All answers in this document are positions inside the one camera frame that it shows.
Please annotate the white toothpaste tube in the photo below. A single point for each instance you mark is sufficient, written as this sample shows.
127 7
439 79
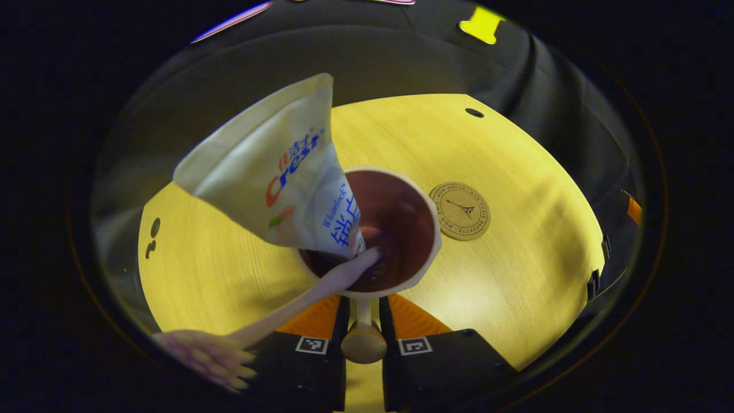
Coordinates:
275 172

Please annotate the black backdrop cloth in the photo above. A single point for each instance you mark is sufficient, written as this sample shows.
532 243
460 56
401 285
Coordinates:
401 57

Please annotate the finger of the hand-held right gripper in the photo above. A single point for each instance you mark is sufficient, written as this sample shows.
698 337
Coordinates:
633 211

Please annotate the white toothbrush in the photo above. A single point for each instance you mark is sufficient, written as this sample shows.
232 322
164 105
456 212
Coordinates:
298 304

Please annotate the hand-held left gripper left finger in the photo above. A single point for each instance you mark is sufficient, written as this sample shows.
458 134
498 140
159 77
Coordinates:
337 321

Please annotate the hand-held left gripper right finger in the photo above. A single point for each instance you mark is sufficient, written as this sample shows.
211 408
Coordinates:
385 318

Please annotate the round cork coaster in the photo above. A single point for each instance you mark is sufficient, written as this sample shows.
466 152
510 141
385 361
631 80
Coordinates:
459 212

